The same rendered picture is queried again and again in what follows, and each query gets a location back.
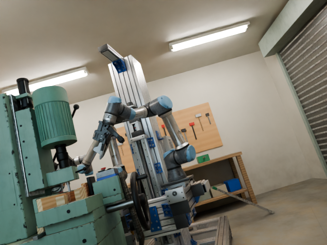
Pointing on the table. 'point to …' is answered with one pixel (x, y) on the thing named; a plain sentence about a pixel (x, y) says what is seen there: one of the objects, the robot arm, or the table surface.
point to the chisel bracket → (62, 176)
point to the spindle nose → (62, 156)
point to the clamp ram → (90, 183)
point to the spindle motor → (53, 116)
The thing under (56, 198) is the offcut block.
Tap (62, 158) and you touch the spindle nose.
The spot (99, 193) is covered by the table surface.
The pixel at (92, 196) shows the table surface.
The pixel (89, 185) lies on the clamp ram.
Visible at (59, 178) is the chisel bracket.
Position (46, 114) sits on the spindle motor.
